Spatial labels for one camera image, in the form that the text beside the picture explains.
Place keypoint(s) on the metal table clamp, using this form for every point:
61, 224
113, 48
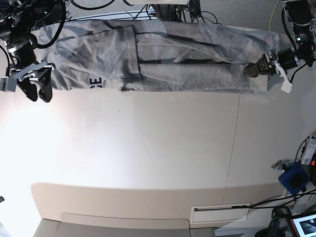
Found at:
282, 164

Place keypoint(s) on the grey T-shirt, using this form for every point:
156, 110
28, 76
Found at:
157, 56

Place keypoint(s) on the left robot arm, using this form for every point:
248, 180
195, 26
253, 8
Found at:
297, 19

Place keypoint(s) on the blue box with black hole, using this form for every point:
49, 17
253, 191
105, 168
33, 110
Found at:
294, 178

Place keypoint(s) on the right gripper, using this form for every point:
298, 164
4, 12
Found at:
44, 81

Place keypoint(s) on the red framed tablet screen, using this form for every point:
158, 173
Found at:
303, 225

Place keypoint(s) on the white power adapter with label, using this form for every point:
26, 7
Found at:
309, 150

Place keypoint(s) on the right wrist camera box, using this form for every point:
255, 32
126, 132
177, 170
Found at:
8, 84

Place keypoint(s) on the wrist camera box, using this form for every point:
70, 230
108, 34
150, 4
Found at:
287, 86
8, 84

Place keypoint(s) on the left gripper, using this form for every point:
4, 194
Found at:
264, 65

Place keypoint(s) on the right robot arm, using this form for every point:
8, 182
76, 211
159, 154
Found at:
17, 20

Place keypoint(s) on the white label plate on table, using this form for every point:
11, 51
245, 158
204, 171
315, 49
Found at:
219, 213

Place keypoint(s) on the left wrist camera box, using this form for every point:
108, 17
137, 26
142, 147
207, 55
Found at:
287, 86

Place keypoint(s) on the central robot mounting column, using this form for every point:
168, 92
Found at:
168, 12

